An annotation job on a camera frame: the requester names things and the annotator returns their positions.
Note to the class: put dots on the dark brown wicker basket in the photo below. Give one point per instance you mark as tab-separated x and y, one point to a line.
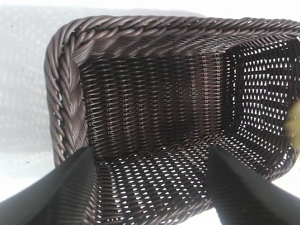
152	98

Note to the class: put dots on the long twisted bread loaf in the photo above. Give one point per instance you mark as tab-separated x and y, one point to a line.
294	124

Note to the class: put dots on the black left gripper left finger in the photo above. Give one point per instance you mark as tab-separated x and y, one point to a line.
51	199

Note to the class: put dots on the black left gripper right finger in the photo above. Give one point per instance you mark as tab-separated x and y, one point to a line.
248	197

